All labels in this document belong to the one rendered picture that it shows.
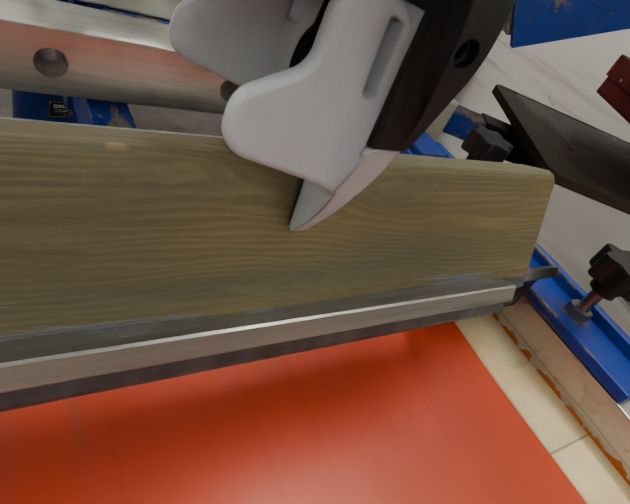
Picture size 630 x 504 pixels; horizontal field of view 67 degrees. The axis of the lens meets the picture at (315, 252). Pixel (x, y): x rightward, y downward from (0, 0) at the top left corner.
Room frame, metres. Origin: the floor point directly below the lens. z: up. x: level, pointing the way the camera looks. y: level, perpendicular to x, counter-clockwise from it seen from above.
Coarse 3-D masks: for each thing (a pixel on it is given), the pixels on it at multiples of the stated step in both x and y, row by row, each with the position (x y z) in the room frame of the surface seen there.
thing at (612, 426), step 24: (24, 120) 0.24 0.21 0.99; (504, 312) 0.34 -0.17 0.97; (528, 312) 0.33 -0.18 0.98; (528, 336) 0.32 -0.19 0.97; (552, 336) 0.32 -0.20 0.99; (552, 360) 0.31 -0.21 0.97; (576, 360) 0.30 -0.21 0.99; (552, 384) 0.30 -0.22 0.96; (576, 384) 0.29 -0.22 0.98; (600, 384) 0.28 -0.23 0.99; (576, 408) 0.28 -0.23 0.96; (600, 408) 0.27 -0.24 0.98; (624, 408) 0.27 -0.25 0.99; (600, 432) 0.27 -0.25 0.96; (624, 432) 0.26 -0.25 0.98; (624, 456) 0.25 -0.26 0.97
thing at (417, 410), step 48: (384, 336) 0.26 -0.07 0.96; (432, 336) 0.28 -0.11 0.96; (240, 384) 0.17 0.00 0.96; (288, 384) 0.18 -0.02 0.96; (336, 384) 0.20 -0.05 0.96; (384, 384) 0.22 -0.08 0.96; (432, 384) 0.24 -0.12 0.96; (480, 384) 0.26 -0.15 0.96; (288, 432) 0.15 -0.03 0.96; (336, 432) 0.17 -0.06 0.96; (384, 432) 0.18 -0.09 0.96; (432, 432) 0.20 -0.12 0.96; (480, 432) 0.22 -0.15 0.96; (528, 432) 0.24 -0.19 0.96; (288, 480) 0.13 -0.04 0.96; (336, 480) 0.14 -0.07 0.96; (384, 480) 0.15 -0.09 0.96; (432, 480) 0.17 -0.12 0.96; (480, 480) 0.18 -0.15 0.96; (528, 480) 0.20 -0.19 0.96
